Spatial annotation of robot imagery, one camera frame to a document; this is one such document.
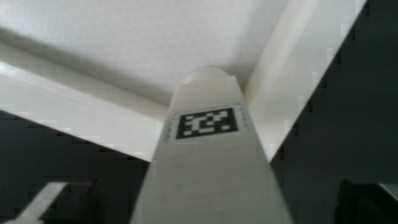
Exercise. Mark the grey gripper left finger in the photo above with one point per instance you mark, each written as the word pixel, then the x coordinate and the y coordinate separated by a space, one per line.
pixel 55 203

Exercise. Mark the white front fence bar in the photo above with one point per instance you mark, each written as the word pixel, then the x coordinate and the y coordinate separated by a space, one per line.
pixel 95 111

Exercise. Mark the white desk leg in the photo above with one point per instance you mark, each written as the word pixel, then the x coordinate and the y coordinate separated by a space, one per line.
pixel 211 184

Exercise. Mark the white desk top tray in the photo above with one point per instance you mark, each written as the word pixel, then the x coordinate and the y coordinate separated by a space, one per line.
pixel 136 42

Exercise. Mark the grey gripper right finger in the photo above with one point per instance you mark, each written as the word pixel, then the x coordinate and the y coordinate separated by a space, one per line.
pixel 367 203

